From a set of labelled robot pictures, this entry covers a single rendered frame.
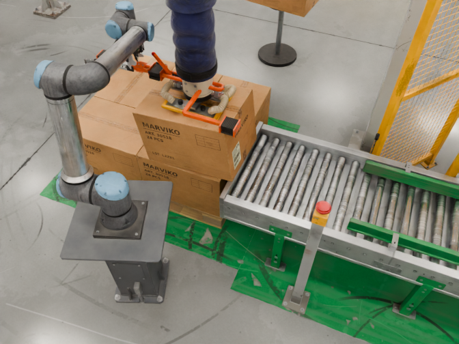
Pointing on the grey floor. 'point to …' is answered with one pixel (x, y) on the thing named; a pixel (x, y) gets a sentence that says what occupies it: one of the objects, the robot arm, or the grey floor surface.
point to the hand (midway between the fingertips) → (132, 63)
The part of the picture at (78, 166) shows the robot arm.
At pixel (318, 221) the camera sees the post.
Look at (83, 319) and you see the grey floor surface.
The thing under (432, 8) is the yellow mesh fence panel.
